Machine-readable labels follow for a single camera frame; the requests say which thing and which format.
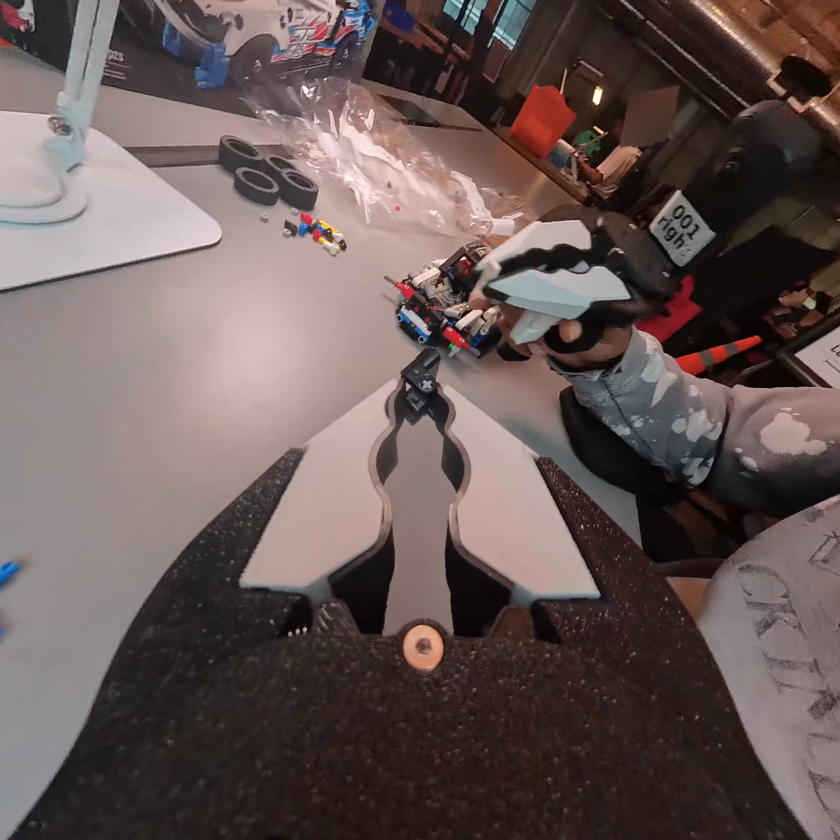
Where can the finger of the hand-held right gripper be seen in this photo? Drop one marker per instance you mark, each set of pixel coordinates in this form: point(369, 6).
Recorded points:
point(538, 239)
point(564, 292)

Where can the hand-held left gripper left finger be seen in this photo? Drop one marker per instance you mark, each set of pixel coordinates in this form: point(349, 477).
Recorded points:
point(315, 525)

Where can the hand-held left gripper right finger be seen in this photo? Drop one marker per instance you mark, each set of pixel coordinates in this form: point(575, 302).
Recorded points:
point(525, 525)

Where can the toy brick car chassis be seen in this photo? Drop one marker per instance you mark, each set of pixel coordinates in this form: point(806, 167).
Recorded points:
point(433, 308)

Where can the black toy brick connector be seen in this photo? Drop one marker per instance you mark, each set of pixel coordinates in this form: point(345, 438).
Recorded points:
point(420, 380)

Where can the person's right forearm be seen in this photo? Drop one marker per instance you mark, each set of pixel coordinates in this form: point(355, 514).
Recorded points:
point(689, 420)

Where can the grey desk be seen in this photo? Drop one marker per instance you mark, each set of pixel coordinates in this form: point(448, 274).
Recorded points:
point(197, 394)

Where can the person's right hand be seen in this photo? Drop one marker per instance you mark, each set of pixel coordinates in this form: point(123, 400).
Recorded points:
point(607, 344)

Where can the red tote bag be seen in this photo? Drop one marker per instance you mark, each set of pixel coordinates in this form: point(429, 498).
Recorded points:
point(676, 315)

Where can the orange bag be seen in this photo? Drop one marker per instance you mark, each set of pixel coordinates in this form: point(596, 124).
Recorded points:
point(541, 121)

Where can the orange traffic cone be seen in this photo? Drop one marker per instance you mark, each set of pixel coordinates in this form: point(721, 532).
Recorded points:
point(715, 354)

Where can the clear plastic bag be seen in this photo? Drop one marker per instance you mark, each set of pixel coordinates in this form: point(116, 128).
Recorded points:
point(367, 151)

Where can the black framed marker sign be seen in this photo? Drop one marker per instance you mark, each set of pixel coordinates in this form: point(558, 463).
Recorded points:
point(820, 358)

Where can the pile of small colourful bricks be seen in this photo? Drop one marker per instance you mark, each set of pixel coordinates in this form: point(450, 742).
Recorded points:
point(318, 233)

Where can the person's grey hoodie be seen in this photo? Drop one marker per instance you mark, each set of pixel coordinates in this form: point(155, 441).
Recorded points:
point(774, 656)

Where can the pile of toy brick pins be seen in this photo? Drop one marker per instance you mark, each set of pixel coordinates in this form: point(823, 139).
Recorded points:
point(8, 572)

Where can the toy car set box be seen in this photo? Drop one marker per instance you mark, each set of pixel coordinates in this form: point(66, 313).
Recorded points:
point(262, 39)

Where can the white book stand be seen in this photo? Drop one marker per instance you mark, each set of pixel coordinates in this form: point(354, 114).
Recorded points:
point(131, 223)

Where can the silver air duct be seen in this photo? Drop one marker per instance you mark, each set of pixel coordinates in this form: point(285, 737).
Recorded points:
point(754, 33)

